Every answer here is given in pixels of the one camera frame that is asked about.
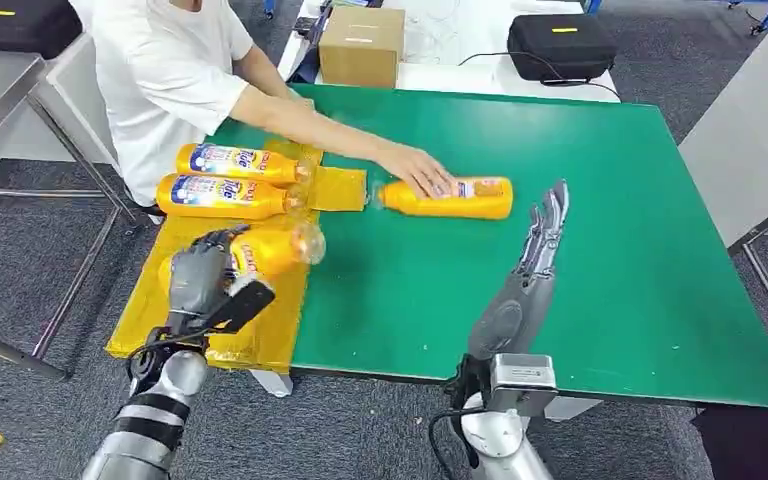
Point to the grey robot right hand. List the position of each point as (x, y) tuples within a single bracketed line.
[(510, 318)]

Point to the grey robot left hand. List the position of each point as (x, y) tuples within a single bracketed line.
[(195, 285)]

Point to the person's right hand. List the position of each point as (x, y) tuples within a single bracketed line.
[(417, 172)]

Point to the orange drink bottle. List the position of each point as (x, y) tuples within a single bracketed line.
[(238, 162), (271, 250), (225, 197), (483, 202)]

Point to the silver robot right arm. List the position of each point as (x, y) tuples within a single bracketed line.
[(500, 440)]

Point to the yellow sheet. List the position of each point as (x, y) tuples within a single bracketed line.
[(258, 331)]

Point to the white table leg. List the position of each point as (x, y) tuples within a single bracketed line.
[(569, 407), (271, 383)]

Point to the brown cardboard box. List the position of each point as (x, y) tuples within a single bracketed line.
[(361, 50)]

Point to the white table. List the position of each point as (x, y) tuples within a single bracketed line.
[(450, 40)]

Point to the green table mat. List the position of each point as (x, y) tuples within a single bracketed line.
[(622, 232)]

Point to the dark blue flat item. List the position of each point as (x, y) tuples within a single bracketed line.
[(306, 69)]

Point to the black carry case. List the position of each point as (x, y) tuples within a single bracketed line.
[(559, 46), (20, 26)]

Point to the pale grey table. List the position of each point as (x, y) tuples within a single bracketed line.
[(748, 132), (59, 119)]

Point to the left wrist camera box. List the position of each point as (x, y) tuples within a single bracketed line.
[(245, 305)]

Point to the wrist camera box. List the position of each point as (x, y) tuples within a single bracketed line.
[(245, 305), (523, 384)]

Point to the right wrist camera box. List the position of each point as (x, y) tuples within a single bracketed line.
[(523, 384)]

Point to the blue metal frame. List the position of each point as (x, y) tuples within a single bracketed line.
[(765, 16)]

